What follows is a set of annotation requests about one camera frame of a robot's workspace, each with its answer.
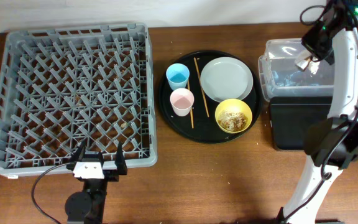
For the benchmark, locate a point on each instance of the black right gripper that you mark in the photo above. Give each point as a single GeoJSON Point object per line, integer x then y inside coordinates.
{"type": "Point", "coordinates": [307, 42]}

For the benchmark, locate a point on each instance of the white tissue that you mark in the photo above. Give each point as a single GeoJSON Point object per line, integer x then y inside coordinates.
{"type": "Point", "coordinates": [306, 61]}

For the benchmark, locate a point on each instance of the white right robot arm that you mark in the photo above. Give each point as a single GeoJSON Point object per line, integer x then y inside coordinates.
{"type": "Point", "coordinates": [332, 144]}

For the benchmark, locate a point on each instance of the grey dishwasher rack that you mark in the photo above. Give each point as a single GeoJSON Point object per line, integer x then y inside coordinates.
{"type": "Point", "coordinates": [63, 87]}

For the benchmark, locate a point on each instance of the yellow bowl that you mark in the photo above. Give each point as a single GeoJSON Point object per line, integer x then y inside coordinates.
{"type": "Point", "coordinates": [234, 105]}

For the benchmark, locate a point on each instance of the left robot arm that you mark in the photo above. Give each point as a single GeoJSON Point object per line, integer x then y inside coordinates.
{"type": "Point", "coordinates": [87, 205]}

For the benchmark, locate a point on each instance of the pale green plate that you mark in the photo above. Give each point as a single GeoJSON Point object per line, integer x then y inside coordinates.
{"type": "Point", "coordinates": [226, 78]}

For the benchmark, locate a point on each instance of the pink plastic cup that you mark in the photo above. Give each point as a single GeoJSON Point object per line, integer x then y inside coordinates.
{"type": "Point", "coordinates": [181, 101]}

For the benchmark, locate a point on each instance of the black rectangular tray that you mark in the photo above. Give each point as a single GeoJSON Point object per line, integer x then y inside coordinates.
{"type": "Point", "coordinates": [292, 116]}

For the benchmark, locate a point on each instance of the blue plastic cup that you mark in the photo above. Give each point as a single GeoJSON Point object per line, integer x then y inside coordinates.
{"type": "Point", "coordinates": [177, 75]}

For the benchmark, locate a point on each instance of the food scraps pile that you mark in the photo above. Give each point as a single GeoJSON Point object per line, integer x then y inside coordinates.
{"type": "Point", "coordinates": [233, 121]}

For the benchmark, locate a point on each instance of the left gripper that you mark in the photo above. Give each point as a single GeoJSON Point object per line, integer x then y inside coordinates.
{"type": "Point", "coordinates": [112, 172]}

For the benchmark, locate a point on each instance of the round black tray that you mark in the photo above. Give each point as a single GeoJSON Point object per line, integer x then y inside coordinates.
{"type": "Point", "coordinates": [206, 130]}

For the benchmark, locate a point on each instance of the wooden chopstick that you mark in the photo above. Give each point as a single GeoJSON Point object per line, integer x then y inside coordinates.
{"type": "Point", "coordinates": [201, 88]}
{"type": "Point", "coordinates": [191, 109]}

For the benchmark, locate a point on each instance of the clear plastic bin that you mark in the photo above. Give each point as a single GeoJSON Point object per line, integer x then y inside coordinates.
{"type": "Point", "coordinates": [279, 75]}

